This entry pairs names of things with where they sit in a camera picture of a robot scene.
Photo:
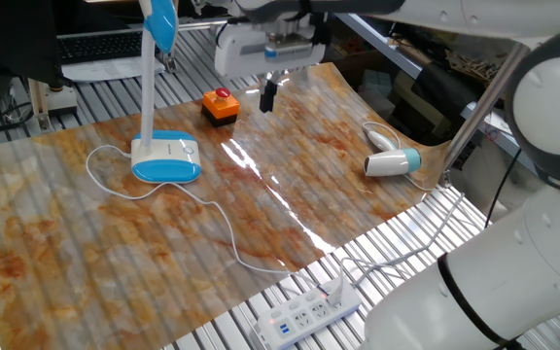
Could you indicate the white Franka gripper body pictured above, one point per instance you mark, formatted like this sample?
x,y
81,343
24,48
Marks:
x,y
236,51

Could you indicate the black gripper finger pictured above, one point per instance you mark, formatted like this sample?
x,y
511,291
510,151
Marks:
x,y
274,90
265,99

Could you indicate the blue and white desk lamp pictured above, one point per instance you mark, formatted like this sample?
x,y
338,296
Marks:
x,y
163,155

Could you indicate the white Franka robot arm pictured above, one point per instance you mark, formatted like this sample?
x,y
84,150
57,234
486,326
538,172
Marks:
x,y
503,272

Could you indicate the orange box with red button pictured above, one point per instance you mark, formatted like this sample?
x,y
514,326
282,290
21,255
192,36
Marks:
x,y
219,109

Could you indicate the white paper sheet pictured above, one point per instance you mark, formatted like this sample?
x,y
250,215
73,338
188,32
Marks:
x,y
110,70

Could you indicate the white and teal hair dryer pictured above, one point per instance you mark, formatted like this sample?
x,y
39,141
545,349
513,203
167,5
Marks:
x,y
389,163

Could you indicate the black computer keyboard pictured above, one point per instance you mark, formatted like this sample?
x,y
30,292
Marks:
x,y
95,46

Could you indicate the black fabric cover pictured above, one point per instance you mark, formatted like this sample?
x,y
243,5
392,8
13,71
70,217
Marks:
x,y
430,92

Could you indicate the laser-cut wooden model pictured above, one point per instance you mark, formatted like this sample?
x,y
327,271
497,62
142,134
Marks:
x,y
474,65

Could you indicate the white power strip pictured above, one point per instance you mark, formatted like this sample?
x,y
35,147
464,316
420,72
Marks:
x,y
304,318

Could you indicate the black computer monitor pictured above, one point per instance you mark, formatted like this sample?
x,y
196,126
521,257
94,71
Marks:
x,y
8,39

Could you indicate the orange marble pattern mat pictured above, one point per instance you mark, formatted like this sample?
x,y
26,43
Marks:
x,y
115,272

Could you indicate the grey metal shelf rail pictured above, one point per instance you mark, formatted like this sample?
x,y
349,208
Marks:
x,y
382,46

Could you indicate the aluminium bracket post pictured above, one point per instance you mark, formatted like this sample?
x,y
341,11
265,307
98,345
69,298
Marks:
x,y
59,99

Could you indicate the aluminium frame leg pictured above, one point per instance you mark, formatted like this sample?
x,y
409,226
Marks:
x,y
484,104

